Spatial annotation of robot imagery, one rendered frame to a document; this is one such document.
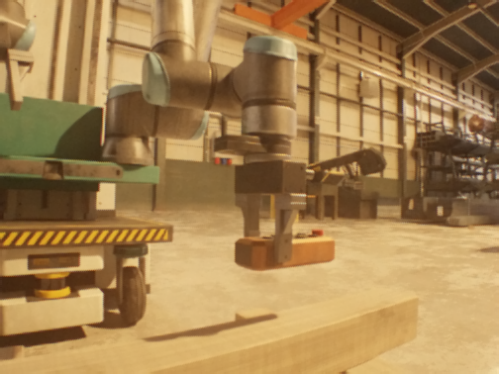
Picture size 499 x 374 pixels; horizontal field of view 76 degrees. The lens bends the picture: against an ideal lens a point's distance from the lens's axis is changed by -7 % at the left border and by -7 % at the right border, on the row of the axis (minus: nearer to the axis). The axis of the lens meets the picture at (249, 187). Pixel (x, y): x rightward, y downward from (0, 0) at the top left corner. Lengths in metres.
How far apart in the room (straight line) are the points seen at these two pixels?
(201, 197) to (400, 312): 9.98
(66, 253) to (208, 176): 9.82
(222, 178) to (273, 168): 10.45
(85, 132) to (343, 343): 1.03
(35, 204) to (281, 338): 1.01
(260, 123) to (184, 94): 0.16
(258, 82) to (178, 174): 9.82
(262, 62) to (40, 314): 0.82
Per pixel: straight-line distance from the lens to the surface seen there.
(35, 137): 1.27
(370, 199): 8.50
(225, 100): 0.65
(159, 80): 0.62
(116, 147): 1.15
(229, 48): 12.23
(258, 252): 0.52
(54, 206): 1.34
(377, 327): 0.75
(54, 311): 1.04
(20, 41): 0.91
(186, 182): 10.42
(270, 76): 0.55
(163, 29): 0.70
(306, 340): 0.60
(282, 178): 0.50
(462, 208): 7.09
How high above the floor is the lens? 0.41
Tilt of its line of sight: 2 degrees up
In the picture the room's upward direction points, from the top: 1 degrees clockwise
